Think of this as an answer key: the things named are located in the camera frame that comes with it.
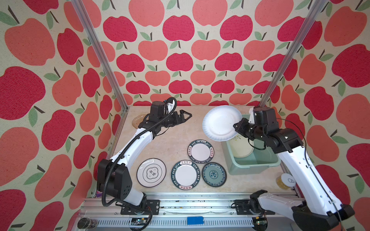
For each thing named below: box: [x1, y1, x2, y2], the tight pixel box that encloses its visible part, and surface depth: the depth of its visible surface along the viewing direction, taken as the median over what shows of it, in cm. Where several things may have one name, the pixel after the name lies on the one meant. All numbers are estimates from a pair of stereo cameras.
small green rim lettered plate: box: [187, 139, 215, 164], surface depth 98 cm
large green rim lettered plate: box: [170, 159, 201, 191], surface depth 86 cm
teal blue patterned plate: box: [201, 161, 227, 188], surface depth 87 cm
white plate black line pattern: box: [136, 157, 167, 188], surface depth 88 cm
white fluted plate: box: [202, 105, 243, 142], surface depth 78 cm
